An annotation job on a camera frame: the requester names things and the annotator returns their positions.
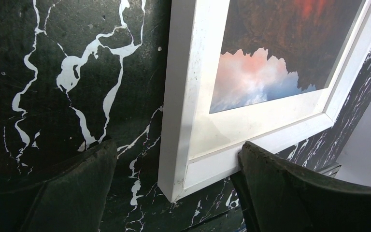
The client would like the sunset photo in frame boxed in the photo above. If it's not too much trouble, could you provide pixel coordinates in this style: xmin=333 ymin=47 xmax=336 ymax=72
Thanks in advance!
xmin=210 ymin=0 xmax=364 ymax=114

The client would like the white picture frame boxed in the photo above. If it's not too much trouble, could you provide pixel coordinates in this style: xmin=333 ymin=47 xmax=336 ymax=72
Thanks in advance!
xmin=158 ymin=0 xmax=371 ymax=202

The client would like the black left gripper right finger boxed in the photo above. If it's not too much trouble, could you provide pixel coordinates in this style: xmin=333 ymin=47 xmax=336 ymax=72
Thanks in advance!
xmin=231 ymin=142 xmax=371 ymax=232

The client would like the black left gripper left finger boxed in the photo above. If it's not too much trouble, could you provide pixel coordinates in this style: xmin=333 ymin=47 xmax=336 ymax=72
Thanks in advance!
xmin=0 ymin=139 xmax=117 ymax=232

